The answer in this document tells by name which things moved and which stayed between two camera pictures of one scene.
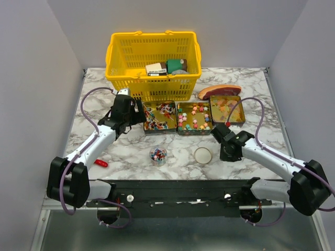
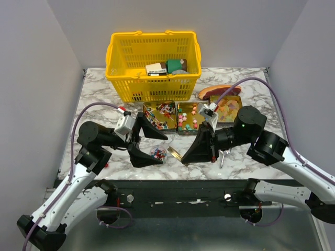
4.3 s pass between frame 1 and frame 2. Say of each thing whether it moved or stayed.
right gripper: moved
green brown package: stayed
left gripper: moved
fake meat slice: stayed
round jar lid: moved
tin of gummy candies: stayed
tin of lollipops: stayed
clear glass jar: stayed
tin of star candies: stayed
